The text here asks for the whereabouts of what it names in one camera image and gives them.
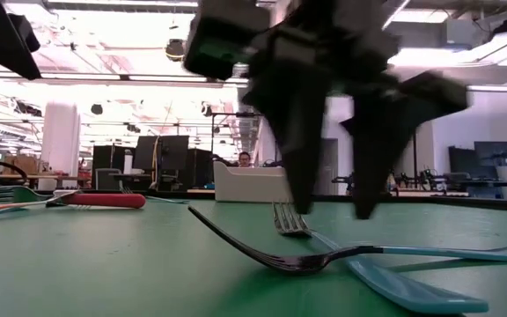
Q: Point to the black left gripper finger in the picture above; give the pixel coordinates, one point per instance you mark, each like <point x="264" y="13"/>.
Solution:
<point x="11" y="59"/>

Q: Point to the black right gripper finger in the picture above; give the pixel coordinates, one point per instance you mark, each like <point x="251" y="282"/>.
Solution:
<point x="299" y="132"/>
<point x="376" y="132"/>

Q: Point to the person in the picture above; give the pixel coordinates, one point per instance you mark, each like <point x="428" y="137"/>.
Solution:
<point x="244" y="159"/>

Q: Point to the white plastic bin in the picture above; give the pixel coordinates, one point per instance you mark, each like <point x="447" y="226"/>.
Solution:
<point x="244" y="185"/>

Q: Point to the white column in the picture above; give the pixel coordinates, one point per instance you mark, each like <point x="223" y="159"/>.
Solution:
<point x="60" y="141"/>

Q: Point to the black ceiling dome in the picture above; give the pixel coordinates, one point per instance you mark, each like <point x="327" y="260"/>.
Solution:
<point x="97" y="109"/>
<point x="175" y="49"/>

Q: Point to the cardboard box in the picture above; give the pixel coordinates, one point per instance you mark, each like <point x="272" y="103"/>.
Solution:
<point x="20" y="164"/>

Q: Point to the black computer case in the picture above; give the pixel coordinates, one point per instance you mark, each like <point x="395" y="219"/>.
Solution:
<point x="200" y="167"/>

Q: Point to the black computer monitor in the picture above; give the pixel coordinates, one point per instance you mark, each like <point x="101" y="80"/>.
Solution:
<point x="170" y="152"/>

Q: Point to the green table mat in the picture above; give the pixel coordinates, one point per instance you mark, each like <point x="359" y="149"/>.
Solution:
<point x="60" y="273"/>

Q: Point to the black metal station frame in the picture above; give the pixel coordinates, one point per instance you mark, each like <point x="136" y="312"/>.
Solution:
<point x="236" y="114"/>

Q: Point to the black table frame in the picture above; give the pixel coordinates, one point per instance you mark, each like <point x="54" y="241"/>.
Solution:
<point x="456" y="200"/>

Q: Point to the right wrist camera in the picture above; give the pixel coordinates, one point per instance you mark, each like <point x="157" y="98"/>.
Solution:
<point x="222" y="39"/>

